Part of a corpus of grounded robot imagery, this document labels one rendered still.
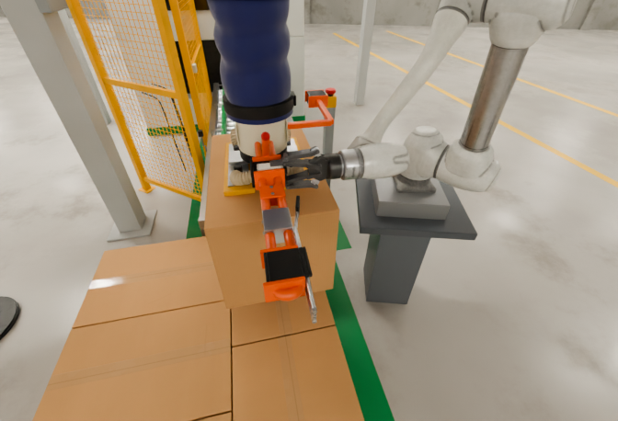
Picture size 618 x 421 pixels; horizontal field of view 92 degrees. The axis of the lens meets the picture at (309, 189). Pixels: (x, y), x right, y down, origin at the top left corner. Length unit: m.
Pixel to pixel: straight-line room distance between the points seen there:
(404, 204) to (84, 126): 1.88
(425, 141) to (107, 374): 1.45
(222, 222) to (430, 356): 1.41
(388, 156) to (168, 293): 1.07
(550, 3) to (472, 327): 1.63
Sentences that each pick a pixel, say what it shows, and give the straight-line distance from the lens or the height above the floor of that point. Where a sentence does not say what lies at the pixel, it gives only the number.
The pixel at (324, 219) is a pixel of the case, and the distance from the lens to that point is 0.92.
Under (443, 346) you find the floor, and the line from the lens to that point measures 1.99.
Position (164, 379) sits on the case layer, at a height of 0.54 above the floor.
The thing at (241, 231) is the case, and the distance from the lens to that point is 0.90.
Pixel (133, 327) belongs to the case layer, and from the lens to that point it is 1.43.
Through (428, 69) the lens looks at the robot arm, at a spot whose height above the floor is 1.42.
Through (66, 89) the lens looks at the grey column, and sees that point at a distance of 2.19.
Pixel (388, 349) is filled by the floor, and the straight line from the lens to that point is 1.88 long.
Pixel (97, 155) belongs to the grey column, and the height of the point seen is 0.68.
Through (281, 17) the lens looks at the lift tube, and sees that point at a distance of 0.90.
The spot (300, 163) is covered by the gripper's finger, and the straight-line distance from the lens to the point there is 0.82.
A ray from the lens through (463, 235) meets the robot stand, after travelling 1.46.
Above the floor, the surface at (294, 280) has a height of 1.22.
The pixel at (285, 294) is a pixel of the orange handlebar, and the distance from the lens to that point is 0.55.
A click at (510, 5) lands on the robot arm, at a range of 1.06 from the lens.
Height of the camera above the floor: 1.66
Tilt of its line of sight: 37 degrees down
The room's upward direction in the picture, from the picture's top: 1 degrees clockwise
